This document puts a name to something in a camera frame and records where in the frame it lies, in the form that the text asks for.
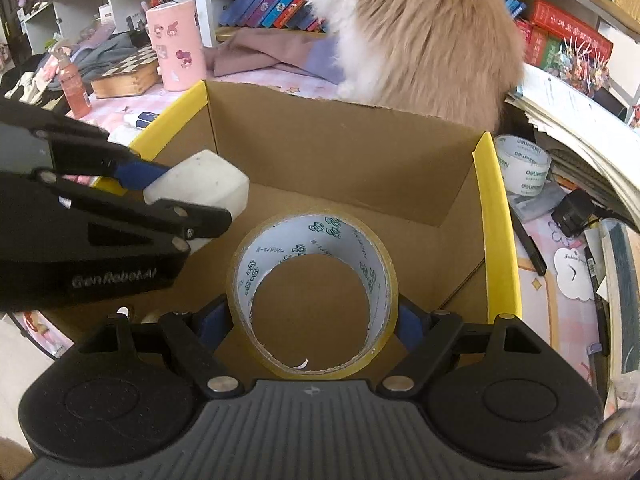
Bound white rectangular eraser block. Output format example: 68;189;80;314
143;150;250;252

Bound white and navy tube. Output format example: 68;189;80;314
124;112;158;130

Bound clear packing tape roll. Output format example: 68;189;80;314
227;208;399;380

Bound yellow cardboard box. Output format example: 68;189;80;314
41;78;524;384

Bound wooden chessboard box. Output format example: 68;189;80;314
91;44;160;99

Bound black pen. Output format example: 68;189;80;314
509;206;548;276

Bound pink checkered tablecloth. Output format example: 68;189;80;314
8;66;609;386

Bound pink cartoon cylinder container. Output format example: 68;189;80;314
145;0;207;92

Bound black power adapter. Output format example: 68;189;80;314
551;188;596;237

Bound white tape roll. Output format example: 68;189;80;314
494;136;551;197

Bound mauve folded cloth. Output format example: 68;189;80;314
203;28;345;84

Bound row of leaning books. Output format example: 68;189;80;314
219;0;326;32

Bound fluffy cream and white cat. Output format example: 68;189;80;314
309;0;525;132

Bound red boxed books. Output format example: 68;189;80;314
512;0;613;68

